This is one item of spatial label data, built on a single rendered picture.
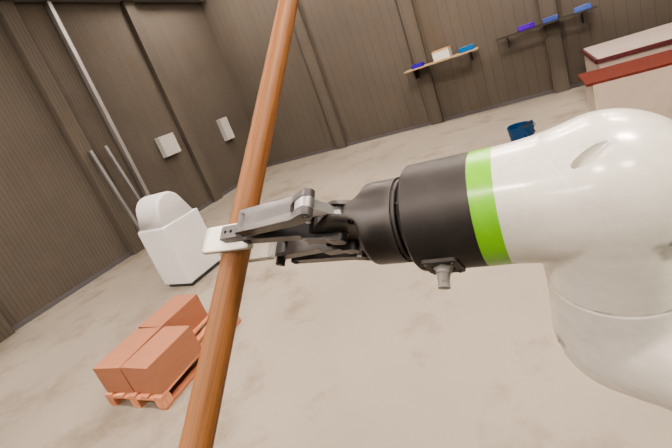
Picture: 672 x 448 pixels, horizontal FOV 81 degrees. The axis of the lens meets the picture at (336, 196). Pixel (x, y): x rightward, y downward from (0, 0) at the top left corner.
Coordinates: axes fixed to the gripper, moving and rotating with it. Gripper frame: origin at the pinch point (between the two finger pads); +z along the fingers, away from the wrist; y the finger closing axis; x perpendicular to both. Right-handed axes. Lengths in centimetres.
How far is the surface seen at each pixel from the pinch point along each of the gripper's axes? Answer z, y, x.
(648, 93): -142, 466, 337
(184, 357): 283, 229, 4
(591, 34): -143, 728, 703
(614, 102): -108, 467, 336
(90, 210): 773, 324, 272
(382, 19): 275, 583, 823
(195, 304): 324, 261, 60
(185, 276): 442, 329, 117
